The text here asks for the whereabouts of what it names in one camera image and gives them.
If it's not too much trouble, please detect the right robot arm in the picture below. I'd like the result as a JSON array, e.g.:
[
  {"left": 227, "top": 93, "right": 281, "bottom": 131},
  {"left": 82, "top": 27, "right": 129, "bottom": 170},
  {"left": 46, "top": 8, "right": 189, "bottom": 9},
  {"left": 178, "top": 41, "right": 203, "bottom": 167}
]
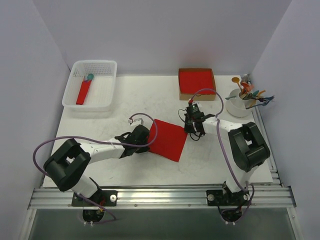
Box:
[{"left": 184, "top": 103, "right": 271, "bottom": 205}]

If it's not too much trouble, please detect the yellow plastic utensil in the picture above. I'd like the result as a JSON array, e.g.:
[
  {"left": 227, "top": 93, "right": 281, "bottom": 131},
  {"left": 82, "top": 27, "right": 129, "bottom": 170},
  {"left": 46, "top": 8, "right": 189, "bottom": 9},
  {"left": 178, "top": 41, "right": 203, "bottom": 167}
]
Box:
[{"left": 256, "top": 90, "right": 266, "bottom": 97}]

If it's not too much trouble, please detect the aluminium mounting rail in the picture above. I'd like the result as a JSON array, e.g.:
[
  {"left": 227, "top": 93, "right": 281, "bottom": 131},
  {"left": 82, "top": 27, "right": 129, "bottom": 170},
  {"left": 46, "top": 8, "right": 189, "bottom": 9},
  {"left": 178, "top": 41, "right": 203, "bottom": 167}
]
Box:
[{"left": 28, "top": 186, "right": 296, "bottom": 210}]

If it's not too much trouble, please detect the rolled red napkin bundle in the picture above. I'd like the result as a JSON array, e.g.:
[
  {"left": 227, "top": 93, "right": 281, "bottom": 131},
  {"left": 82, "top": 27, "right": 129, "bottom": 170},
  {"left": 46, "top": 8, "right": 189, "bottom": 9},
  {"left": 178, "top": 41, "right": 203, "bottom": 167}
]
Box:
[{"left": 76, "top": 80, "right": 92, "bottom": 105}]

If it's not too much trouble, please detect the orange plastic fork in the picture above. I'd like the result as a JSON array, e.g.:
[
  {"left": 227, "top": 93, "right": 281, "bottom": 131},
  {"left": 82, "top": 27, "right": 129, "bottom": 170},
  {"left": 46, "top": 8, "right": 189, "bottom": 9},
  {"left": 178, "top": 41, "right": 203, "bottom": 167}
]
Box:
[{"left": 241, "top": 82, "right": 254, "bottom": 94}]

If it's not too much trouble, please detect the purple cable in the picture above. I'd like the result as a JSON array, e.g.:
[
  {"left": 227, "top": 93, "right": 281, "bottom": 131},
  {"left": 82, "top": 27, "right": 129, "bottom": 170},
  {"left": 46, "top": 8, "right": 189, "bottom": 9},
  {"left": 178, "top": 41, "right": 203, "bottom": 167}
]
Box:
[
  {"left": 187, "top": 87, "right": 255, "bottom": 221},
  {"left": 33, "top": 113, "right": 158, "bottom": 225}
]

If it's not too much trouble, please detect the teal spoon in basket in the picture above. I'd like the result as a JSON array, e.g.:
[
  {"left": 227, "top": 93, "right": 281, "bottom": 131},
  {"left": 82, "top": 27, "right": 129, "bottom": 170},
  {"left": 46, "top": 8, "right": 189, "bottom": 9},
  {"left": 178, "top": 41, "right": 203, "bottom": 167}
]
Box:
[{"left": 86, "top": 73, "right": 94, "bottom": 81}]

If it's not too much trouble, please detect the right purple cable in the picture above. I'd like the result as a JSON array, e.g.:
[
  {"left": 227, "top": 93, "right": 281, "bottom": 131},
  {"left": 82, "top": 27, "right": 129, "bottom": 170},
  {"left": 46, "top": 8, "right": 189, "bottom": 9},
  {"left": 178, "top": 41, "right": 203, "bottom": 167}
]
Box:
[{"left": 187, "top": 87, "right": 255, "bottom": 221}]

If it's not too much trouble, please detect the red paper napkin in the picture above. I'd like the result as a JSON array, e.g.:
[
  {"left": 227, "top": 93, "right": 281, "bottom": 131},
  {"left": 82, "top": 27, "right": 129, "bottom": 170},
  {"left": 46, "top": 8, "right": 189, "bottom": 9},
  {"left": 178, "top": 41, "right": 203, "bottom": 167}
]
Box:
[{"left": 148, "top": 119, "right": 187, "bottom": 163}]

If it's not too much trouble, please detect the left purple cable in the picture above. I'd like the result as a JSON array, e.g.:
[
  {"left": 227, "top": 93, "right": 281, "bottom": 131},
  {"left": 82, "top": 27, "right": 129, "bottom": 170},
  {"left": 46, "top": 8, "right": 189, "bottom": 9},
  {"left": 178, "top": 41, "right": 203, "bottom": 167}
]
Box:
[{"left": 33, "top": 113, "right": 158, "bottom": 225}]

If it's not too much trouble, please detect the white plastic perforated basket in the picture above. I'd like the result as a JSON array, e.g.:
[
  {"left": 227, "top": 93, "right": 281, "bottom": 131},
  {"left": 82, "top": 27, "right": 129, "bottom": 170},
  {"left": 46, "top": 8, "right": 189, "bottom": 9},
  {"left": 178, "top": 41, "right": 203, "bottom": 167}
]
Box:
[{"left": 62, "top": 60, "right": 118, "bottom": 112}]

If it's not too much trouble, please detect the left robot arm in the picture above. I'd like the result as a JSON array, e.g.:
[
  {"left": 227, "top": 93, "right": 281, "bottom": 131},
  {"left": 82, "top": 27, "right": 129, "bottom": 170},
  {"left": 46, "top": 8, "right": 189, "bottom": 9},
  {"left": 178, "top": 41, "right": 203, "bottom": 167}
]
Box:
[{"left": 43, "top": 124, "right": 150, "bottom": 206}]

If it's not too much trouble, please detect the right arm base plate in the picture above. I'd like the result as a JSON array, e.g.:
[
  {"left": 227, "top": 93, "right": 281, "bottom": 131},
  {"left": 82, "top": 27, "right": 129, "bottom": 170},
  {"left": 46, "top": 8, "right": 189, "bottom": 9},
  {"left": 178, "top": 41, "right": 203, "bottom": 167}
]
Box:
[{"left": 206, "top": 188, "right": 250, "bottom": 207}]

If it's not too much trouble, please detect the stack of red napkins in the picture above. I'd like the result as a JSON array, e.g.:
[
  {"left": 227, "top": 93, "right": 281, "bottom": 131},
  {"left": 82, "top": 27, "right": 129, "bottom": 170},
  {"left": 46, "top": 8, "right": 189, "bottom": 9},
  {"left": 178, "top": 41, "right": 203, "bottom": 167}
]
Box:
[{"left": 178, "top": 68, "right": 216, "bottom": 95}]

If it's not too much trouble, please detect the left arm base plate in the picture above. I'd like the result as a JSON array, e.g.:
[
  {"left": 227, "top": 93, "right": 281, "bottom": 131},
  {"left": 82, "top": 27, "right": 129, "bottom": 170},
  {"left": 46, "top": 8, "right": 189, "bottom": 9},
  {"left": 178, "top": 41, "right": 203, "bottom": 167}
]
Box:
[{"left": 71, "top": 190, "right": 118, "bottom": 207}]

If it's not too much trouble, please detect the cardboard box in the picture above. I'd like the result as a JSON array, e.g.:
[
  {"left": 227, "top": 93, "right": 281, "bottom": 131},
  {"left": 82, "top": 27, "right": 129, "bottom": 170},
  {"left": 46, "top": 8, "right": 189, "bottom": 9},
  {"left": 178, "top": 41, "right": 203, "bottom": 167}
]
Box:
[{"left": 179, "top": 68, "right": 216, "bottom": 101}]

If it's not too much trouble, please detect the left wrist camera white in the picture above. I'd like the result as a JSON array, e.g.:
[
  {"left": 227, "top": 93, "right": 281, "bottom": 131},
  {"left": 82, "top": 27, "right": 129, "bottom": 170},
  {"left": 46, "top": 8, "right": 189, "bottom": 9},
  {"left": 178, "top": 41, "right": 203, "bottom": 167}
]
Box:
[{"left": 128, "top": 118, "right": 144, "bottom": 128}]

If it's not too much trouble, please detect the orange plastic spoon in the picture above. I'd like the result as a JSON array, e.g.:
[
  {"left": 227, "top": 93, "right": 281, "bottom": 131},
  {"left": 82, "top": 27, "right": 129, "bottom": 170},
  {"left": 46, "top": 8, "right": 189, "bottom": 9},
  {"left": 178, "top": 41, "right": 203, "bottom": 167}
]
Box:
[{"left": 231, "top": 77, "right": 242, "bottom": 91}]

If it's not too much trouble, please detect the white utensil cup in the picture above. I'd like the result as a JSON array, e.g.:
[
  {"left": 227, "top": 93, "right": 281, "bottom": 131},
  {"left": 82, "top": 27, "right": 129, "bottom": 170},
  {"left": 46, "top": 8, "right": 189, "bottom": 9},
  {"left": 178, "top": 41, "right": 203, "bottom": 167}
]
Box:
[{"left": 225, "top": 88, "right": 252, "bottom": 118}]

